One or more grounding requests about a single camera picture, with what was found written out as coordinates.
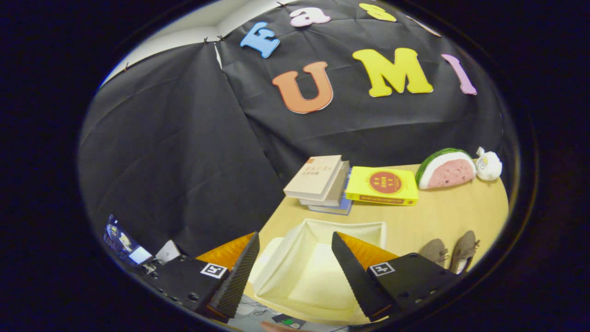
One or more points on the blue book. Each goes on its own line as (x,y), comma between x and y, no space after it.
(339,210)

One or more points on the small white card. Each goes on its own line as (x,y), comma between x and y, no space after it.
(168,252)

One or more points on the beige fabric storage box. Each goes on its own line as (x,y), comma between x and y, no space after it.
(313,286)

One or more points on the grey book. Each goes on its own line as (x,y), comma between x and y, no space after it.
(336,193)

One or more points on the small dark device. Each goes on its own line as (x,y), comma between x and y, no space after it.
(288,321)

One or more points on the yellow book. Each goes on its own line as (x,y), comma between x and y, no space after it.
(382,184)

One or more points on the brown fuzzy shoe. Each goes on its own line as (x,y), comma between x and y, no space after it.
(434,252)
(463,251)

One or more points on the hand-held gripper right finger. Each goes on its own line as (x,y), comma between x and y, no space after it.
(352,276)

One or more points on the watermelon slice plush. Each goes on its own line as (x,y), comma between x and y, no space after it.
(447,171)

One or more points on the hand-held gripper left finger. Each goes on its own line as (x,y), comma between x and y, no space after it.
(237,276)

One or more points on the white plush toy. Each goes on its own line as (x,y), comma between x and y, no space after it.
(488,165)

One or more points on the beige book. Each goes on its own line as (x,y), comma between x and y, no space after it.
(313,177)

